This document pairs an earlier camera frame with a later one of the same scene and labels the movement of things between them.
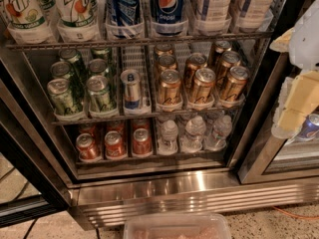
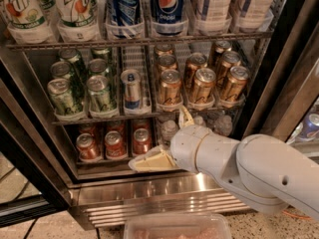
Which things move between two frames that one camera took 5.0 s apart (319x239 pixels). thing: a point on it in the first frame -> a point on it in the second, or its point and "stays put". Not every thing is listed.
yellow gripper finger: (282, 43) -> (184, 119)
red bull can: (132, 80) stays put
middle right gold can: (228, 60) stays put
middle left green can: (61, 70) stays put
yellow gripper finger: (302, 98) -> (159, 158)
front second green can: (99, 100) stays put
